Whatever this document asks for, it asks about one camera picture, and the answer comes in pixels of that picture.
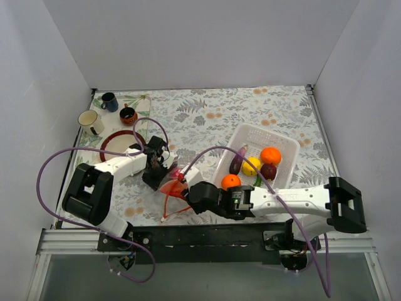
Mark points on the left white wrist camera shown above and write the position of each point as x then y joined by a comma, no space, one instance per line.
171,161

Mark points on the floral patterned tablecloth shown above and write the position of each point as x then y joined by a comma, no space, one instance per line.
199,123

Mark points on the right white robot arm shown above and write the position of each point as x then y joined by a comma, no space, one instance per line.
336,206

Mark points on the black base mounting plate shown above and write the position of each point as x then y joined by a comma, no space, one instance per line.
214,243

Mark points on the fake watermelon slice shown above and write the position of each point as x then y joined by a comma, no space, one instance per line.
173,188

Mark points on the yellow fake lemon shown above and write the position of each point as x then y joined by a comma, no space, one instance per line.
251,166

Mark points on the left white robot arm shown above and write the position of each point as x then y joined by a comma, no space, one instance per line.
89,193

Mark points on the purple fake eggplant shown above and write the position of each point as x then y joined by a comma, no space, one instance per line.
236,163

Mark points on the aluminium frame rail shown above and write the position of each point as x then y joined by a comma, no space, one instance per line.
85,242

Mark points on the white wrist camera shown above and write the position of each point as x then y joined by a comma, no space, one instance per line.
171,161
191,176

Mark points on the brown orange small cup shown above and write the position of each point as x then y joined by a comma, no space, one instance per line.
128,115

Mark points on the dark blue mug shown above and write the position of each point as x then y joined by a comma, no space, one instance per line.
109,102

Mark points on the cream enamel mug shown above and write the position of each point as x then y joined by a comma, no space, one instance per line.
91,122

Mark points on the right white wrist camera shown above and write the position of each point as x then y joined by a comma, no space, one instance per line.
191,176

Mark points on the clear zip top bag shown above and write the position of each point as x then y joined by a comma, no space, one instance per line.
165,213

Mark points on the orange fake mandarin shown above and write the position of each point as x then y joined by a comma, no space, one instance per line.
270,155

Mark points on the red fake apple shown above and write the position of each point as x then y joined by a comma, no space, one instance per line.
175,172

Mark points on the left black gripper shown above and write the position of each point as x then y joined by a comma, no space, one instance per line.
155,175

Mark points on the red rimmed plate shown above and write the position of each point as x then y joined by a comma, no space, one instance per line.
119,141

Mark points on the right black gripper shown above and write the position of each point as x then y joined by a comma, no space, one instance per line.
190,194

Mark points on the leaf patterned serving tray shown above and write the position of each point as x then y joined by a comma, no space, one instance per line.
94,141

